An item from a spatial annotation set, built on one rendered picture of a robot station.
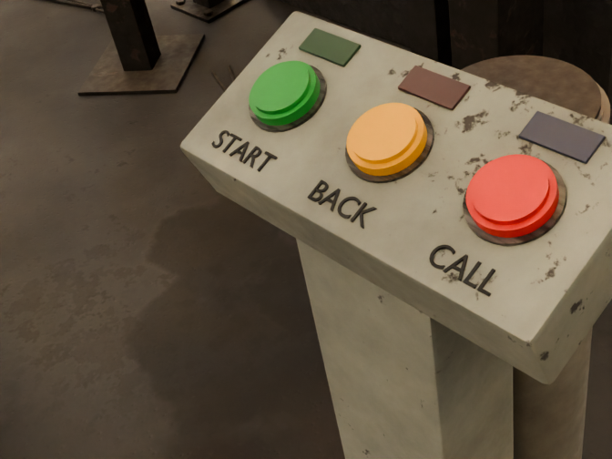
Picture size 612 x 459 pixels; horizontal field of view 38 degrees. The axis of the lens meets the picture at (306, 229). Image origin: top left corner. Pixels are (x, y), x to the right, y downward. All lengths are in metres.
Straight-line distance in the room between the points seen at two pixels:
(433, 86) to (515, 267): 0.11
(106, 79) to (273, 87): 1.31
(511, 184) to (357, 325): 0.15
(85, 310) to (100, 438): 0.23
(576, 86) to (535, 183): 0.23
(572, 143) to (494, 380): 0.18
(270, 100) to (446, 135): 0.10
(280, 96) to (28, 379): 0.84
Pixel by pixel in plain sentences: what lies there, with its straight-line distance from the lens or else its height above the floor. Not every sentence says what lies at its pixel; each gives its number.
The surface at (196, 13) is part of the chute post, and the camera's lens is 1.94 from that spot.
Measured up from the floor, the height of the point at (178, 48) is 0.01.
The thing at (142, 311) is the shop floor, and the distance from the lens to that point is 1.27.
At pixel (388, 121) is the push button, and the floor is 0.61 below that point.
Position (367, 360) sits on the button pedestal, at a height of 0.46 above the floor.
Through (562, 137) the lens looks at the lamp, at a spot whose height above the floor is 0.61.
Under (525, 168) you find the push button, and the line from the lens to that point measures 0.41.
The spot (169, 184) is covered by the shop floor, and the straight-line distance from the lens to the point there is 1.47.
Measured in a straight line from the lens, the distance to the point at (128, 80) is 1.76.
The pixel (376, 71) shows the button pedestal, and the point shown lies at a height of 0.61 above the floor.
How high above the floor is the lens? 0.87
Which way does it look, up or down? 41 degrees down
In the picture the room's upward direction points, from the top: 12 degrees counter-clockwise
